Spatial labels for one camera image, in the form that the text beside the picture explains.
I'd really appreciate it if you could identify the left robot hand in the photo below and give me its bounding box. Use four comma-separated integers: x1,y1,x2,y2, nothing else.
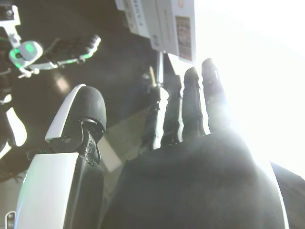
14,58,290,229

